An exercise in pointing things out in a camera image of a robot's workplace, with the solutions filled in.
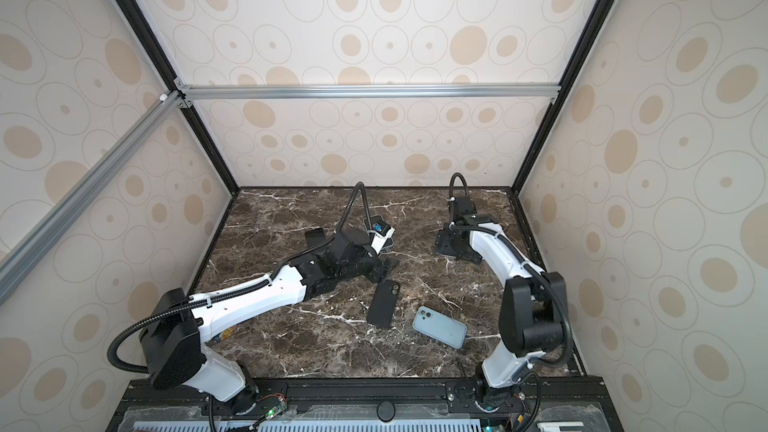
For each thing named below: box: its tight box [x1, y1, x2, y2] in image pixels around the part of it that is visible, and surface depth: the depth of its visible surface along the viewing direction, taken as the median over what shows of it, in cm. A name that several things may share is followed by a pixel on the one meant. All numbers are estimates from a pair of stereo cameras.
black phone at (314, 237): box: [304, 228, 326, 249], surface depth 108 cm
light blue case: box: [412, 306, 467, 349], surface depth 87 cm
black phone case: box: [366, 280, 400, 329], surface depth 91 cm
